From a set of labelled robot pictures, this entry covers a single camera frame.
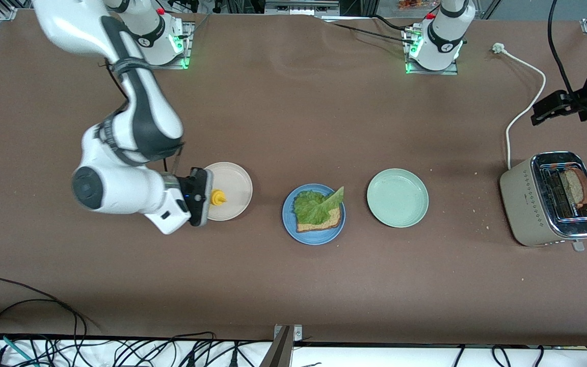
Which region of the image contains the brown bread slice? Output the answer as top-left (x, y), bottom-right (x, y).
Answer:
top-left (296, 204), bottom-right (342, 233)

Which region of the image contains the aluminium profile post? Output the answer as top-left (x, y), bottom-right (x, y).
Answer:
top-left (260, 325), bottom-right (304, 367)

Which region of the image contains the beige round plate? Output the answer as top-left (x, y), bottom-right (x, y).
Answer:
top-left (203, 162), bottom-right (253, 222)

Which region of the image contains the grey power strip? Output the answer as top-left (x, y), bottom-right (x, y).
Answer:
top-left (264, 0), bottom-right (341, 16)

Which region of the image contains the green lettuce leaf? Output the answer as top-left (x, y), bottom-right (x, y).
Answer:
top-left (293, 186), bottom-right (345, 226)

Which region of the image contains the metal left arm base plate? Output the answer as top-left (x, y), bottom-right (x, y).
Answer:
top-left (403, 28), bottom-right (460, 75)

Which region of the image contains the blue round plate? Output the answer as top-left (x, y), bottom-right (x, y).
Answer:
top-left (282, 183), bottom-right (346, 246)

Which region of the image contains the white toaster power cord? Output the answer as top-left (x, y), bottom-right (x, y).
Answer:
top-left (492, 43), bottom-right (547, 170)

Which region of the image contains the teal cable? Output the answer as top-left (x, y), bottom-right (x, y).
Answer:
top-left (0, 332), bottom-right (39, 367)

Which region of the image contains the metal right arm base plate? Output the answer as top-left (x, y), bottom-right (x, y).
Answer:
top-left (146, 21), bottom-right (193, 70)

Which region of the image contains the black base power cable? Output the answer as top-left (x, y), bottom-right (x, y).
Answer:
top-left (322, 14), bottom-right (416, 44)

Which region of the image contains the white lower shelf board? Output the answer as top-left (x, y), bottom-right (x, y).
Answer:
top-left (0, 337), bottom-right (587, 367)

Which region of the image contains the pale green round plate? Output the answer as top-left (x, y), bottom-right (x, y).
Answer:
top-left (367, 168), bottom-right (429, 228)

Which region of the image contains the beige chrome toaster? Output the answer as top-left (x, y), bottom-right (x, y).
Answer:
top-left (499, 151), bottom-right (587, 252)

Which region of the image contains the bread slice with dark crust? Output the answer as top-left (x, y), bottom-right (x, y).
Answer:
top-left (563, 168), bottom-right (587, 208)

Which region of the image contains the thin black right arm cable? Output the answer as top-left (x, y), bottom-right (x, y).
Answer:
top-left (97, 59), bottom-right (130, 102)

